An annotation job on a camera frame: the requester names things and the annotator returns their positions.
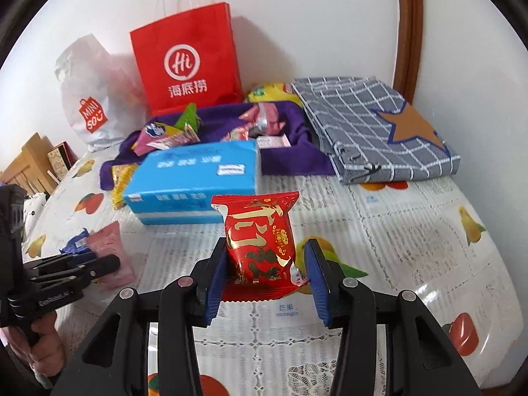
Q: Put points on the red paper bag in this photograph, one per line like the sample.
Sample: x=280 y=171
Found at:
x=185 y=49

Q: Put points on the purple towel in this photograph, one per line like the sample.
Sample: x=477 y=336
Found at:
x=288 y=161

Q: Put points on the crumpled pink white snack packet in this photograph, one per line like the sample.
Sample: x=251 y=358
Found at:
x=264 y=117

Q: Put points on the pale pink snack packet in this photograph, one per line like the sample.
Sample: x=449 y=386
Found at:
x=111 y=243

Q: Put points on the wooden door frame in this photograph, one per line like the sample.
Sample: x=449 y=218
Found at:
x=408 y=29

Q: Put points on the blue snack packet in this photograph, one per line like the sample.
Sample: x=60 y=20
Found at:
x=74 y=241

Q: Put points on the person's left hand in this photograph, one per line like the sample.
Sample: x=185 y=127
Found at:
x=47 y=350

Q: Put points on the pink yellow snack packet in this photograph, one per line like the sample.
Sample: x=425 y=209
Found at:
x=152 y=132

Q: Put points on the blue tissue box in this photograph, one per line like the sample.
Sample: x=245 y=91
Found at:
x=194 y=181

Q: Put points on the wooden cabinet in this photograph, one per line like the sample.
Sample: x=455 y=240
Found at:
x=24 y=165

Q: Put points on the red snack packet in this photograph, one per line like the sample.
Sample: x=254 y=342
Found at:
x=260 y=247

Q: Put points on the strawberry print snack packet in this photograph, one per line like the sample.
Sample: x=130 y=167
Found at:
x=237 y=135

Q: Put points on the yellow green snack packet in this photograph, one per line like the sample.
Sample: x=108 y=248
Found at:
x=272 y=93

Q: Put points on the patterned box with red edge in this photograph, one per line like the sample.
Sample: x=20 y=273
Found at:
x=62 y=159

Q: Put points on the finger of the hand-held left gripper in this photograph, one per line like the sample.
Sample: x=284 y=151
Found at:
x=101 y=266
x=84 y=257

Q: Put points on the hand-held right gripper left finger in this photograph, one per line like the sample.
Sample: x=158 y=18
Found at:
x=216 y=284

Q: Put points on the yellow chip packet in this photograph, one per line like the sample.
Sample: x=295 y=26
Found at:
x=123 y=181

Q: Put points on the long pink snack packet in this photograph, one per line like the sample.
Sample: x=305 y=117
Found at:
x=177 y=139

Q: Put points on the grey checked fabric bag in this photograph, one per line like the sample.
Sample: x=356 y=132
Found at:
x=354 y=132

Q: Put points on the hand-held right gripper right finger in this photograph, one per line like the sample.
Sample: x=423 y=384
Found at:
x=317 y=284

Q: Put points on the white plastic bag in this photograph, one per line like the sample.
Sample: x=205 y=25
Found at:
x=90 y=99

